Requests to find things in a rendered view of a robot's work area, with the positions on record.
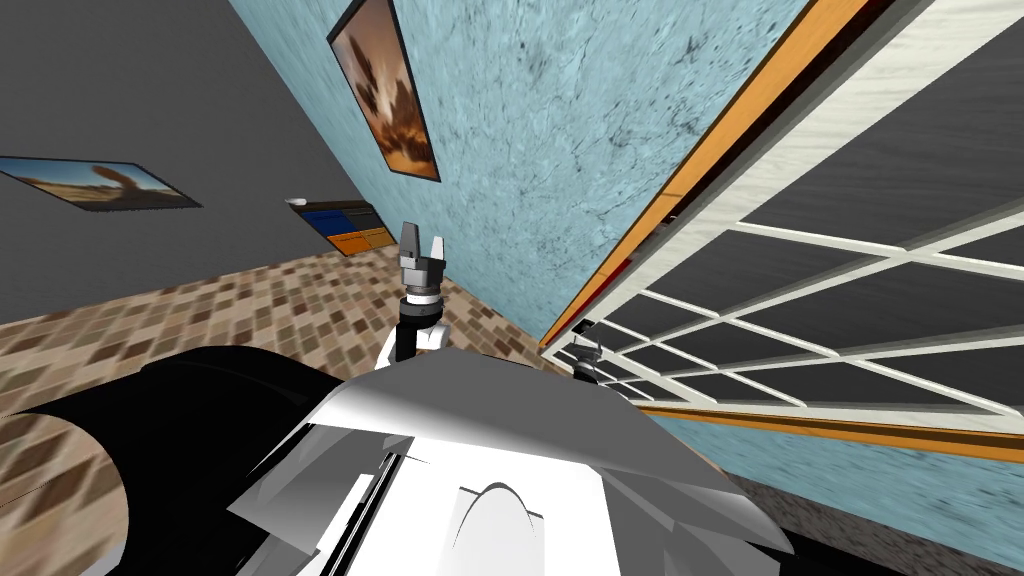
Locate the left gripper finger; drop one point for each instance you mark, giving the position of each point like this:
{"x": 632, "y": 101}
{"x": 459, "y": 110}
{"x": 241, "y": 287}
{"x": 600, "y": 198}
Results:
{"x": 438, "y": 250}
{"x": 410, "y": 240}

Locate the blue and orange drawer cabinet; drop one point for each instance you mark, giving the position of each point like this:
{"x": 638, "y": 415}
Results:
{"x": 352, "y": 226}

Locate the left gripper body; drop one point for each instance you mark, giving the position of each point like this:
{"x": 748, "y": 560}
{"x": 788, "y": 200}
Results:
{"x": 422, "y": 269}

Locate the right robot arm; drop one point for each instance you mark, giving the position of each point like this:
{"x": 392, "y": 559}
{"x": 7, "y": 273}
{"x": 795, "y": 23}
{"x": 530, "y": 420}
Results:
{"x": 590, "y": 371}

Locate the tall brown framed picture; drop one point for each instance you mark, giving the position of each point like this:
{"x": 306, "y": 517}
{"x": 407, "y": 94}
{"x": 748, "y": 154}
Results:
{"x": 388, "y": 88}

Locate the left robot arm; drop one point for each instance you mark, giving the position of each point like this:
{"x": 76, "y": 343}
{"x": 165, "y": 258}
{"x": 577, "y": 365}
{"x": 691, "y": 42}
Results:
{"x": 200, "y": 432}

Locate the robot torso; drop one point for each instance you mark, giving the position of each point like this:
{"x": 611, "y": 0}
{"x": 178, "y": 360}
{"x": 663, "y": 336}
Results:
{"x": 496, "y": 448}

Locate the wide desert framed picture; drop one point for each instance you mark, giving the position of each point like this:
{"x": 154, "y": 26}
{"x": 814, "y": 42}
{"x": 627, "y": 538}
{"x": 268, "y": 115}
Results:
{"x": 88, "y": 182}

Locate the white lattice glass door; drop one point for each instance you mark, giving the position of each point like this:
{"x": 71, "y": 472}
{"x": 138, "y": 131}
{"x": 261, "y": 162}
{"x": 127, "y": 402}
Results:
{"x": 800, "y": 264}

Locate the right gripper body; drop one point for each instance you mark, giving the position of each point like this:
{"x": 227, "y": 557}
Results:
{"x": 588, "y": 350}

